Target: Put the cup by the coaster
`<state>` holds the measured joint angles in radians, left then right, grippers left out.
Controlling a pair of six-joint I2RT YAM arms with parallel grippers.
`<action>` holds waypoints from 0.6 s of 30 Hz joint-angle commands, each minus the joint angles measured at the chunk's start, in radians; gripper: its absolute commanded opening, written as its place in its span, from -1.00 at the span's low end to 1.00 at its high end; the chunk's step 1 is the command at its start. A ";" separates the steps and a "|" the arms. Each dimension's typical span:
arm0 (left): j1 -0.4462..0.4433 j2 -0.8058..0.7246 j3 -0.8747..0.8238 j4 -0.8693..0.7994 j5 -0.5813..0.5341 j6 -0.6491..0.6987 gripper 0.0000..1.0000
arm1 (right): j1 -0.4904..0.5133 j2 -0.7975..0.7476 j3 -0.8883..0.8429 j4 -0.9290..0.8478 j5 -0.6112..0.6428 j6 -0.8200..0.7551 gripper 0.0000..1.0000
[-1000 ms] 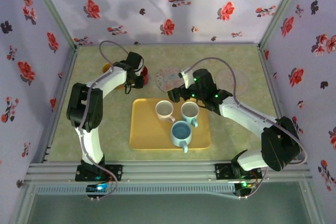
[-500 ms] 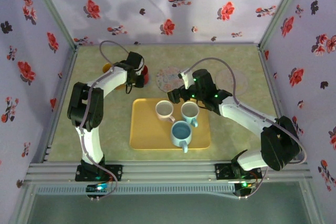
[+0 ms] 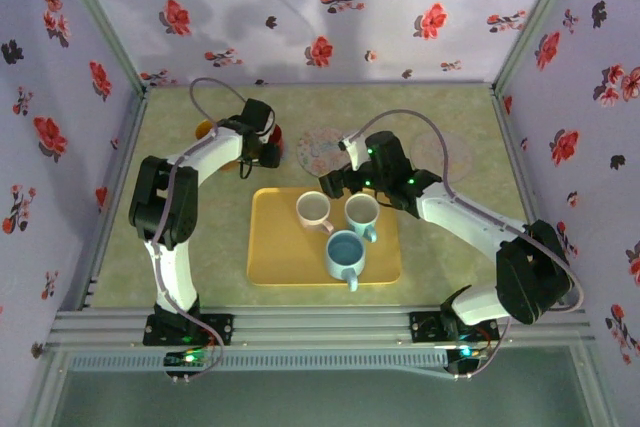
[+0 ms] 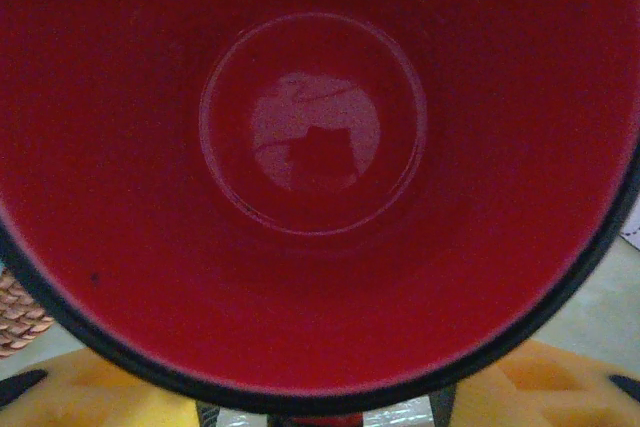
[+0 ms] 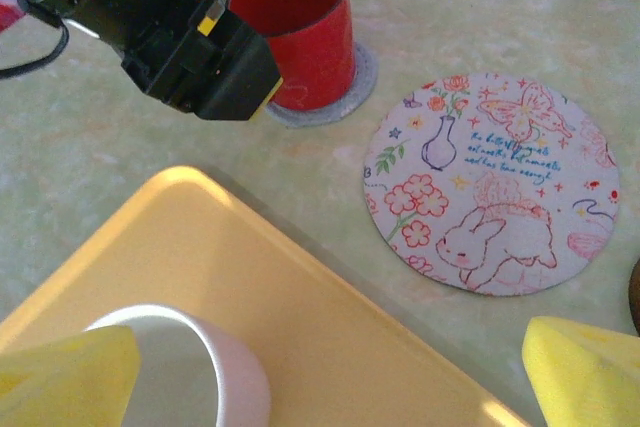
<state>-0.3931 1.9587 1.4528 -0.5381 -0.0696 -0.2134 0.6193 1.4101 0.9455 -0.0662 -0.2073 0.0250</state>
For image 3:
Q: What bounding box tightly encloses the grey right arm cable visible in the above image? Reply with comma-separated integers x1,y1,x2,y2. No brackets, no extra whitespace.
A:
342,109,586,378

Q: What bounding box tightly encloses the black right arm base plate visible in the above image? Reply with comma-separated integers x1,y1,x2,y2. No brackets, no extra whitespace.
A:
408,310,501,343

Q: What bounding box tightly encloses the grey slotted cable duct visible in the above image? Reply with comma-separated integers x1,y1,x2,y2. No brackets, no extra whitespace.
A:
67,350,451,372

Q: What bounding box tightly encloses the red cup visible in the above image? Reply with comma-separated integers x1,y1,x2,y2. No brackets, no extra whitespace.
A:
268,122,286,154

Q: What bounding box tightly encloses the pale pink mug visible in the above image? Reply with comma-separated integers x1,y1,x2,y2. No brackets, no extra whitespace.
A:
294,190,335,236

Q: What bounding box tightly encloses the grey left arm cable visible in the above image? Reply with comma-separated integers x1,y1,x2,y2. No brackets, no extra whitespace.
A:
152,76,249,383

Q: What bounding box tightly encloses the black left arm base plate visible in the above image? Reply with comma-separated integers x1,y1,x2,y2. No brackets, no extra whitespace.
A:
143,313,235,347

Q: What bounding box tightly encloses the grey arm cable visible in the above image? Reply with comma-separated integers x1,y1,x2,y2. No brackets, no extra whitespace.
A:
342,109,586,378
152,76,249,383

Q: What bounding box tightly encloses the floral patterned plate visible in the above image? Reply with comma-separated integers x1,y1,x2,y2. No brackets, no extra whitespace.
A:
295,125,347,178

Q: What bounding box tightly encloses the yellow tray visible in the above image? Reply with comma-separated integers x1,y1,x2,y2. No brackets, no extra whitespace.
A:
246,187,404,287

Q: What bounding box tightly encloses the pale round moon coaster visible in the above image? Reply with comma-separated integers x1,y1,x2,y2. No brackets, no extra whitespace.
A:
409,129,475,182

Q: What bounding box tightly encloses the aluminium frame rail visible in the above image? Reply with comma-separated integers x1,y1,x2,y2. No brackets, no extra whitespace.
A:
492,86,539,228
82,89,149,311
47,307,594,348

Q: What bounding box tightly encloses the light blue mug cream inside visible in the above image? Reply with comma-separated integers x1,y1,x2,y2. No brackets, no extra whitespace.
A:
343,192,380,244

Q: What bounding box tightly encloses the aluminium frame post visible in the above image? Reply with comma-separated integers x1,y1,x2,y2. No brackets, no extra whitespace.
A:
52,0,149,96
492,0,586,93

